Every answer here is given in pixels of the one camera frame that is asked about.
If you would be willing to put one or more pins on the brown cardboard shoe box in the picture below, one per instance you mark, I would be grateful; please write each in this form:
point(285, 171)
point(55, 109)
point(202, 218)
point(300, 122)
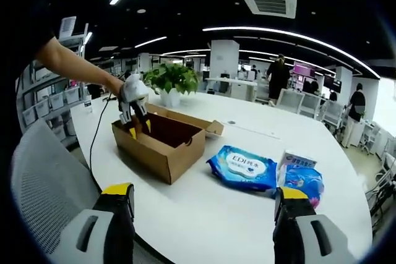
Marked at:
point(161, 155)

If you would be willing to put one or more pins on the row of white office chairs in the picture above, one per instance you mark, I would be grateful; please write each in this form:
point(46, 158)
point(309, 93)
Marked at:
point(309, 104)

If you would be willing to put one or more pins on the blue floral tissue pack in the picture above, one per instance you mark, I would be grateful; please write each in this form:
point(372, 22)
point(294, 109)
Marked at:
point(304, 182)

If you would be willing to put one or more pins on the grey mesh office chair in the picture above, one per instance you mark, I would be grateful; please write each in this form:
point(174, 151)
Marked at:
point(43, 183)

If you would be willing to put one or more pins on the grey metal shelf rack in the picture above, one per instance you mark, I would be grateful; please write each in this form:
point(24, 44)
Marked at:
point(62, 100)

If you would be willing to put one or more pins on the person's left hand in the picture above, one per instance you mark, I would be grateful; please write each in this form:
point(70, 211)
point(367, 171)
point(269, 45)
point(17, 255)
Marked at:
point(115, 87)

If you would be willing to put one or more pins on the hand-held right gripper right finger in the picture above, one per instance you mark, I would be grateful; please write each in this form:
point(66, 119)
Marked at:
point(290, 227)

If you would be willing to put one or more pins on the black monitor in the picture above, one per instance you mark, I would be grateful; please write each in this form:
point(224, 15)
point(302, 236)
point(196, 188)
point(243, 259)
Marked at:
point(332, 84)

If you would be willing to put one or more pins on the small white box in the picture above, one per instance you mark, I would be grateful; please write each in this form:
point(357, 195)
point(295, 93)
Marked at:
point(297, 159)

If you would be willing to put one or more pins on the blue soft wet wipes pack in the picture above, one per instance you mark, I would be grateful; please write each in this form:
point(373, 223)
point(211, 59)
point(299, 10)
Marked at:
point(244, 168)

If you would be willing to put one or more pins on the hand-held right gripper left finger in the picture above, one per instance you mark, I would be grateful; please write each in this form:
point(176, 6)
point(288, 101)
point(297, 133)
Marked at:
point(117, 220)

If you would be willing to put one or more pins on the potted green plant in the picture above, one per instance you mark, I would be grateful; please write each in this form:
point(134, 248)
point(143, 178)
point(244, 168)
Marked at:
point(170, 80)

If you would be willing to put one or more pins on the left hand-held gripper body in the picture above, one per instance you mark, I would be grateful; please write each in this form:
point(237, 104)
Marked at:
point(134, 89)

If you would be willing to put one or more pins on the pink display screen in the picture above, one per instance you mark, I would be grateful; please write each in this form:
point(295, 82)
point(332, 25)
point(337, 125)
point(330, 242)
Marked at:
point(303, 69)

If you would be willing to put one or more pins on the table power socket strip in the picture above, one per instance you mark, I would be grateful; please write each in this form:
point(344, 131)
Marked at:
point(256, 130)

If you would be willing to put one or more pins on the white office desk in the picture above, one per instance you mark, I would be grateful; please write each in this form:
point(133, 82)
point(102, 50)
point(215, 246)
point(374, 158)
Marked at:
point(232, 86)

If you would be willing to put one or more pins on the ceiling air conditioner vent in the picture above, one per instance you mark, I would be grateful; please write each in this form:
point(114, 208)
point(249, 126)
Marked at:
point(269, 5)

